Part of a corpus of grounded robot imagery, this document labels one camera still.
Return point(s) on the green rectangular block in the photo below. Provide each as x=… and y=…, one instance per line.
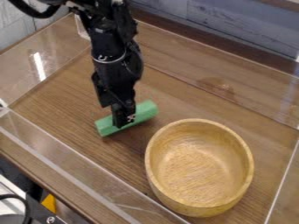
x=145, y=111

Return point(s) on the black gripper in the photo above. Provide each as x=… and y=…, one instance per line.
x=116, y=74

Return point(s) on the brown wooden bowl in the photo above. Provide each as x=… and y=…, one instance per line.
x=199, y=167

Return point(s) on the yellow and black device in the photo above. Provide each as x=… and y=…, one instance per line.
x=49, y=211

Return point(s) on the clear acrylic enclosure walls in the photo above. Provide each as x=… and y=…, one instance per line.
x=196, y=79

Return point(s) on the clear acrylic corner bracket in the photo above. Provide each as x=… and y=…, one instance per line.
x=80, y=28

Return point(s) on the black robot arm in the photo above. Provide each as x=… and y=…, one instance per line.
x=105, y=18

